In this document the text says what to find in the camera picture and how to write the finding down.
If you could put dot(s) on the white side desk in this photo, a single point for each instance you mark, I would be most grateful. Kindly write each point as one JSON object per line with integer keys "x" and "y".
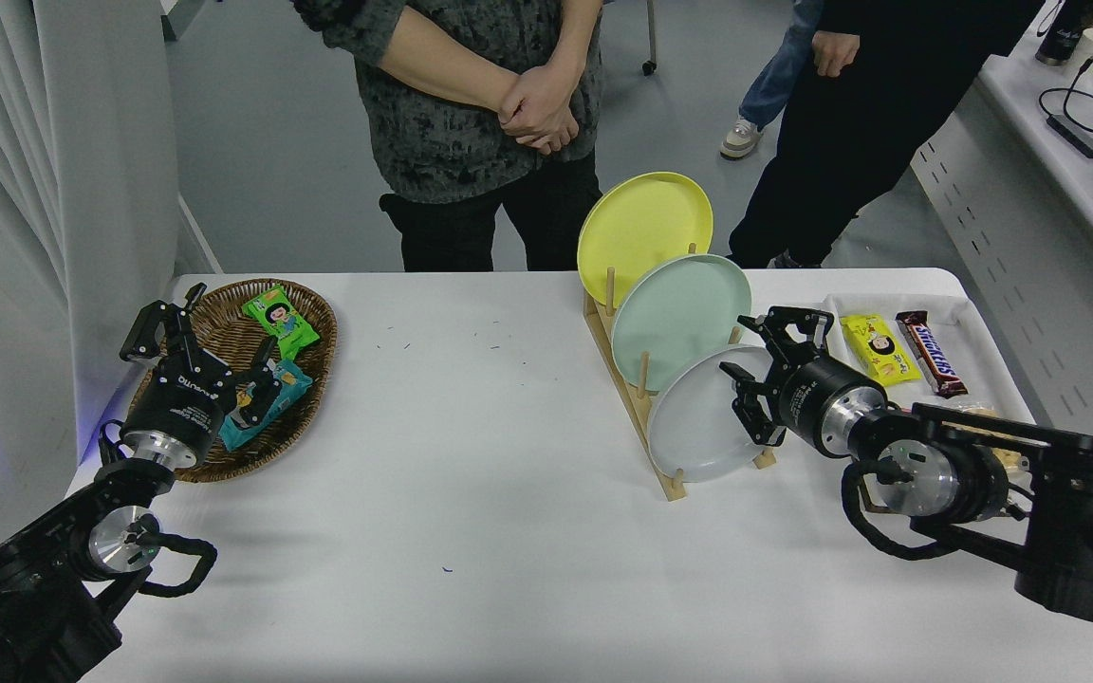
{"x": 1030, "y": 237}

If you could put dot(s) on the yellow snack bar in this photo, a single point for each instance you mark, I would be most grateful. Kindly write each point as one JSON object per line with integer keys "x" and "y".
{"x": 879, "y": 349}

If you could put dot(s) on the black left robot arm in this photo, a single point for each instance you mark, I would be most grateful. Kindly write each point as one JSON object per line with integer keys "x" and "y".
{"x": 25, "y": 607}

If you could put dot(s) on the chair leg with caster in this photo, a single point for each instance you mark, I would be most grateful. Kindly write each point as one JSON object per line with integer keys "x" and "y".
{"x": 649, "y": 66}

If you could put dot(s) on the white rectangular tray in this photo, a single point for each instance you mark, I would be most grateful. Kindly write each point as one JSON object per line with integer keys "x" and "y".
{"x": 973, "y": 337}

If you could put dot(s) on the wooden plate rack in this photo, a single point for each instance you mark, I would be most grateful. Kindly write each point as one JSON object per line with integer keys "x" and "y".
{"x": 670, "y": 484}

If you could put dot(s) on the yellow plate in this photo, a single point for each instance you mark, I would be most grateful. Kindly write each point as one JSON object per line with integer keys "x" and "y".
{"x": 637, "y": 232}

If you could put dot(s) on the mint green plate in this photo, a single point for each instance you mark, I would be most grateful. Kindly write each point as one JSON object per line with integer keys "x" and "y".
{"x": 684, "y": 318}

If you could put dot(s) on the flat black device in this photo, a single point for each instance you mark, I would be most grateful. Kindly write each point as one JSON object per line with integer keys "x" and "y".
{"x": 1078, "y": 138}

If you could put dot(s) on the person's left hand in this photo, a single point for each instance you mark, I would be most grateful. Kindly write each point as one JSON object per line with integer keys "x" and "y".
{"x": 537, "y": 100}

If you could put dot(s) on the black bottle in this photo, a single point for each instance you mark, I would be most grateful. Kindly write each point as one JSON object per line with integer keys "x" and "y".
{"x": 1064, "y": 33}

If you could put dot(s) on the person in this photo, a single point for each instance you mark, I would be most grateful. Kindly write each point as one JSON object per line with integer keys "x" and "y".
{"x": 452, "y": 142}
{"x": 850, "y": 133}
{"x": 779, "y": 76}

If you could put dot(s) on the green snack pack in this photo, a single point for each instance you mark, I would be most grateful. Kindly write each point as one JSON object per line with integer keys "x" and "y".
{"x": 281, "y": 321}

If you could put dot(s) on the person's left forearm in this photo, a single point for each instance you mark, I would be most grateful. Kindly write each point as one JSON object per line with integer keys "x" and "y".
{"x": 577, "y": 38}

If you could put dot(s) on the grey plate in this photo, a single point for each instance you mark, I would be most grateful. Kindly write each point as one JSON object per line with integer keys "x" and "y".
{"x": 689, "y": 427}

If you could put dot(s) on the teal snack pack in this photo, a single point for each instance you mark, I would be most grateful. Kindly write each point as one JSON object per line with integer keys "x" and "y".
{"x": 292, "y": 389}

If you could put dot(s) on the grey cabinet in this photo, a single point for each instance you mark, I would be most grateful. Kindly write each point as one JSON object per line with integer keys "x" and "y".
{"x": 176, "y": 19}

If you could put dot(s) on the clear puffed snack pack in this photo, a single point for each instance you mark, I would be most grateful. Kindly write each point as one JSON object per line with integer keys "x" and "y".
{"x": 978, "y": 410}

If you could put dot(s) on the brown Snickers bar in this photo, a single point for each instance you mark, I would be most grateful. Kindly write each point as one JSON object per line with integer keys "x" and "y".
{"x": 931, "y": 353}

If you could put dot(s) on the person's right forearm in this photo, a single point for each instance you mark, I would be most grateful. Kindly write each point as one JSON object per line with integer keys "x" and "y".
{"x": 442, "y": 62}

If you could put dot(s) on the brown wicker basket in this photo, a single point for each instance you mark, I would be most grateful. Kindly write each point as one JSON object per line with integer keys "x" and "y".
{"x": 224, "y": 327}

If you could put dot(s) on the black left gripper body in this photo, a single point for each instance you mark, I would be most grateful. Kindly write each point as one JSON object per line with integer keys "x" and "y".
{"x": 181, "y": 403}

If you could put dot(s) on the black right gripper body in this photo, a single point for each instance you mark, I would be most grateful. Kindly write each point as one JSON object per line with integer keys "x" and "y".
{"x": 812, "y": 398}

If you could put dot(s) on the person's right hand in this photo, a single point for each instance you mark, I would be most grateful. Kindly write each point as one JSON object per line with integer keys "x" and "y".
{"x": 836, "y": 52}
{"x": 556, "y": 140}

